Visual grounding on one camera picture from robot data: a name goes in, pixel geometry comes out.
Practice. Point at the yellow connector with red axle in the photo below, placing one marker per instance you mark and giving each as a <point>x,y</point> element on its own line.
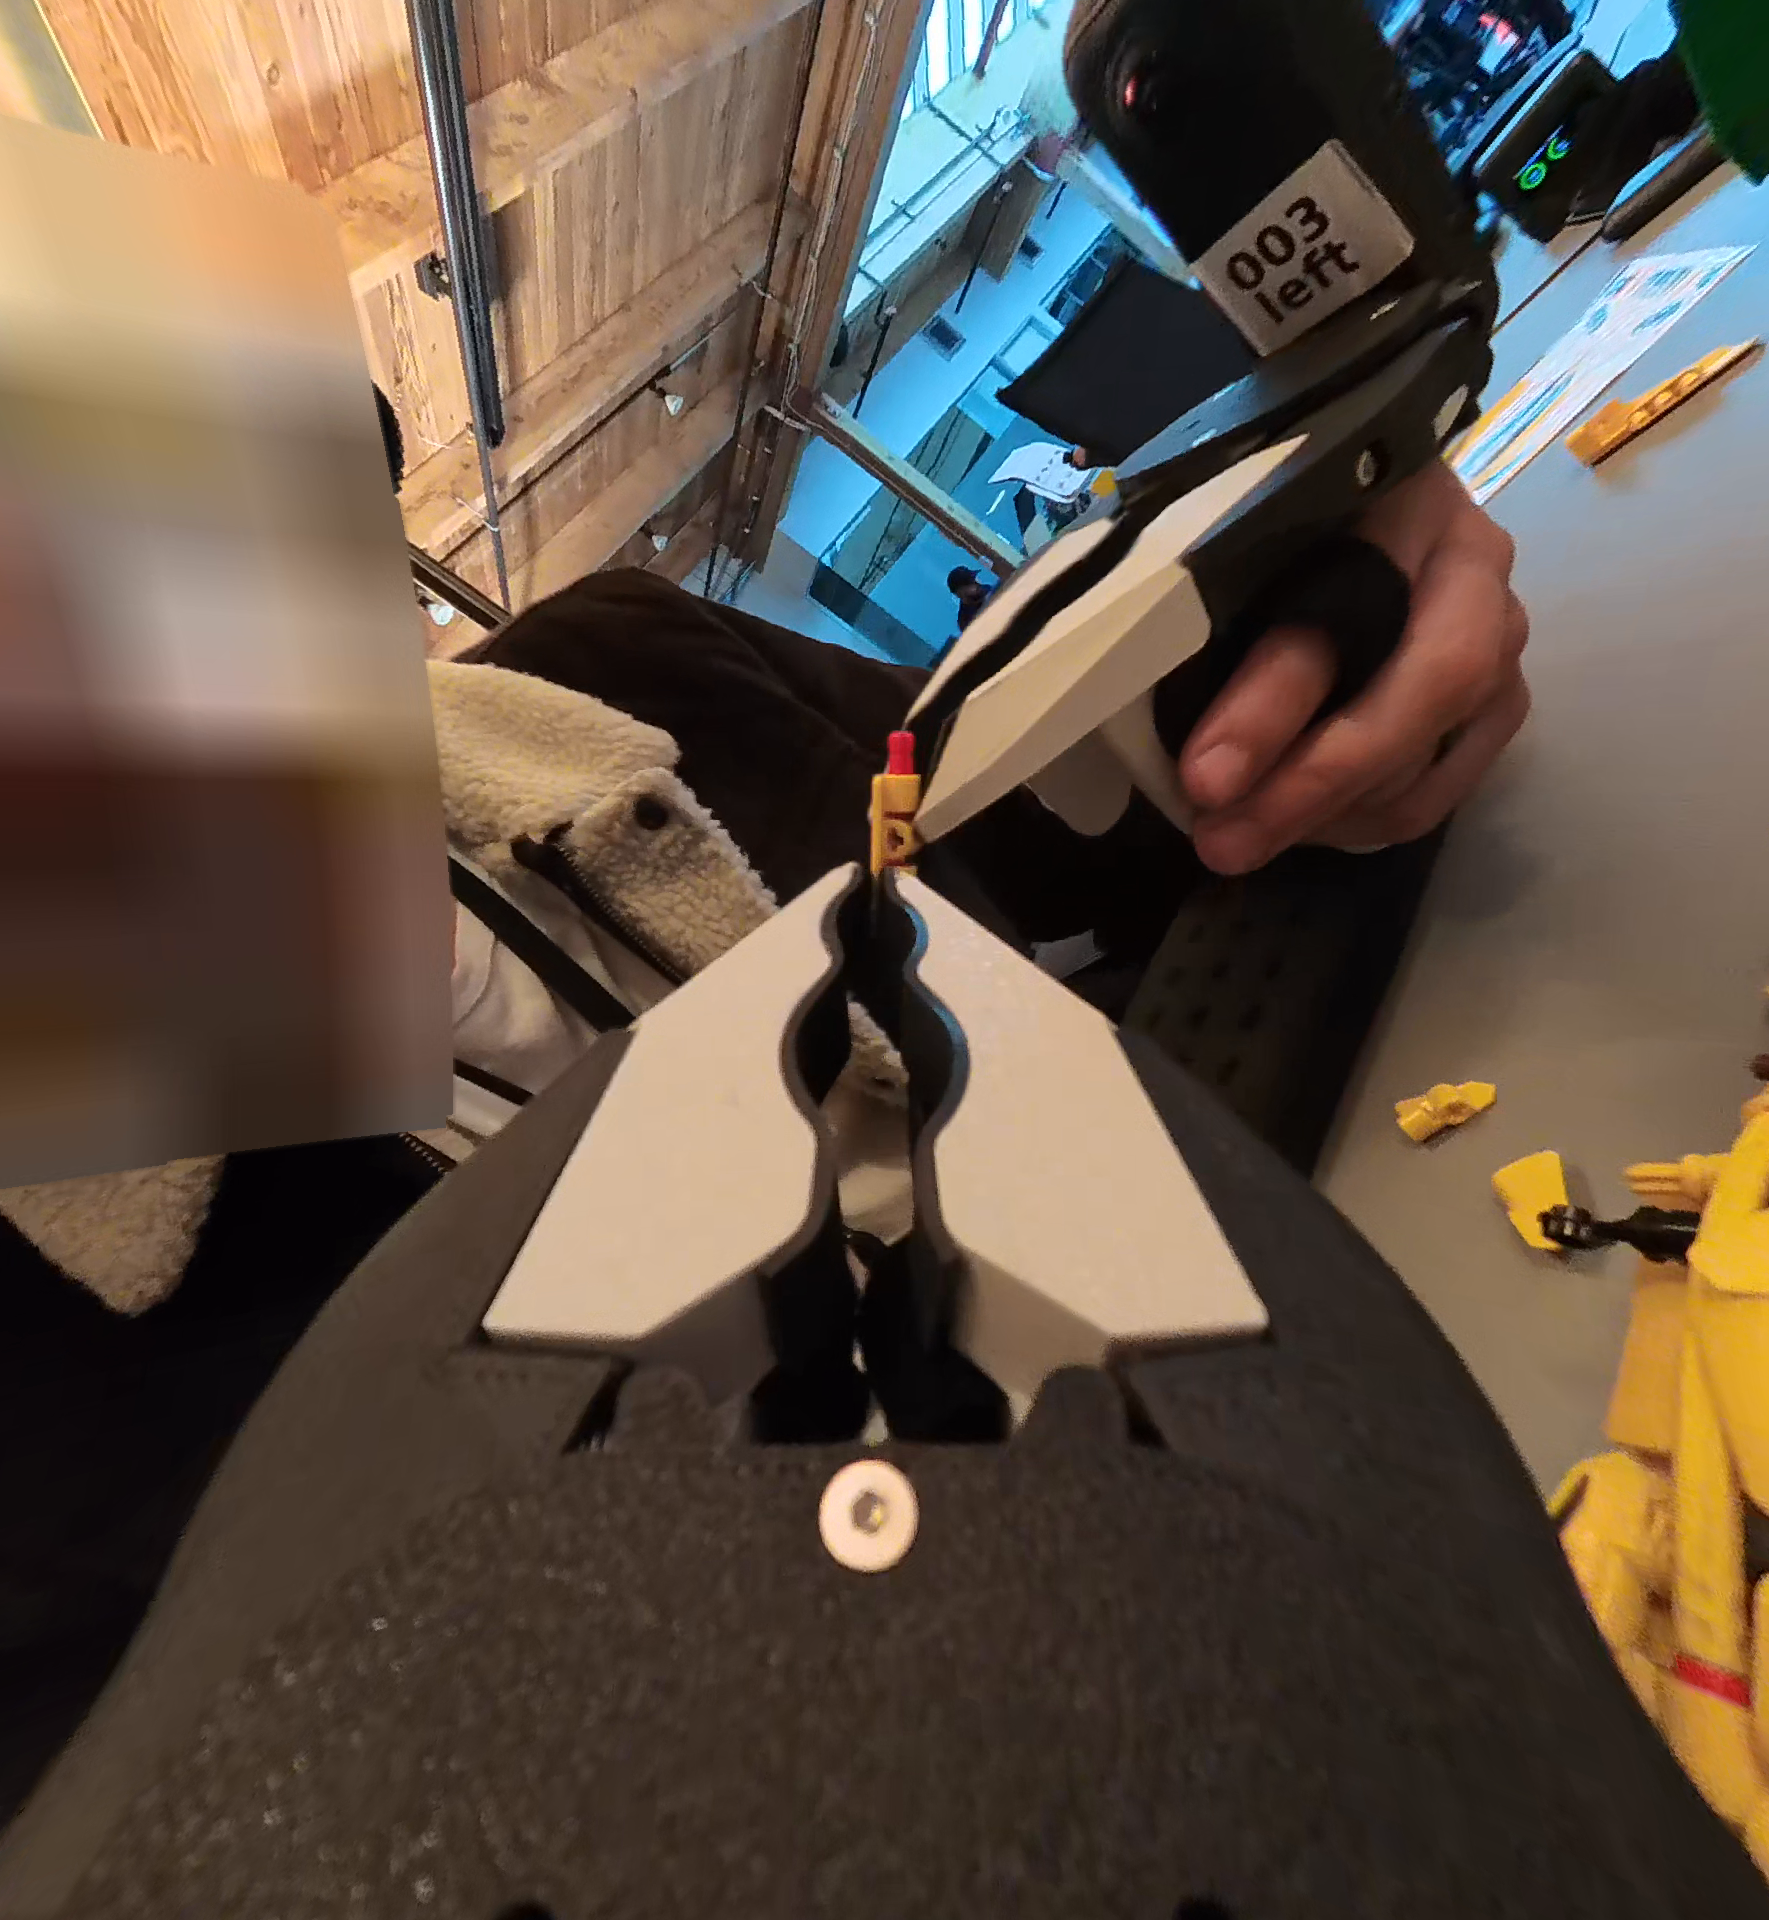
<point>895,817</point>

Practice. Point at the yellow toy brick car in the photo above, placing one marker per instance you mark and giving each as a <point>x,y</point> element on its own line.
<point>1725,1320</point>

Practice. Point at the black monitor screen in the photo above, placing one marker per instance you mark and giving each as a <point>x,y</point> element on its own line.
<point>1110,359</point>

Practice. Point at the black digital display device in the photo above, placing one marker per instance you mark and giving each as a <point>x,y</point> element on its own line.
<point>1544,157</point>

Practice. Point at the small yellow connector brick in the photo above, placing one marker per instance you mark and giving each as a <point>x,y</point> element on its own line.
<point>1440,1109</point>

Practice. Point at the person's left hand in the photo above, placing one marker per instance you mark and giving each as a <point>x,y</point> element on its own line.
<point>1453,676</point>

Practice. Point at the black dotted mat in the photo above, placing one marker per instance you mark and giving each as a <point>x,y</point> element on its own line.
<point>1261,992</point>

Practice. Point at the metal ceiling pipe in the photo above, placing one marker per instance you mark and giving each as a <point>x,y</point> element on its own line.
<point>454,225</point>

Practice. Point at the yellow beam brick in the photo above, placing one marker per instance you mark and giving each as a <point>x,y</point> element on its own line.
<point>1649,412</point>

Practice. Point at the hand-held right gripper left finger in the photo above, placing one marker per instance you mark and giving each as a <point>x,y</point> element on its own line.
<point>676,1171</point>

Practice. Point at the printed paper sheet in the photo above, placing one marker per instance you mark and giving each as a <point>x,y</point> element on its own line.
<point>1618,337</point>

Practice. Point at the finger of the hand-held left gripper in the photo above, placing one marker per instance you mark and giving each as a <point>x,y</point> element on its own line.
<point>1207,488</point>
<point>1078,689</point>

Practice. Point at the yellow curved panel brick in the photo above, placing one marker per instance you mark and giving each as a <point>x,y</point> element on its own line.
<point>1528,1192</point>

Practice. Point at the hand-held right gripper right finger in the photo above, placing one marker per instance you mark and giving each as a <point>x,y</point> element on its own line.
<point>1078,1184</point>

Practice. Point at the brown fleece-lined jacket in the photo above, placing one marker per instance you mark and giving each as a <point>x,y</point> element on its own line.
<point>734,705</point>

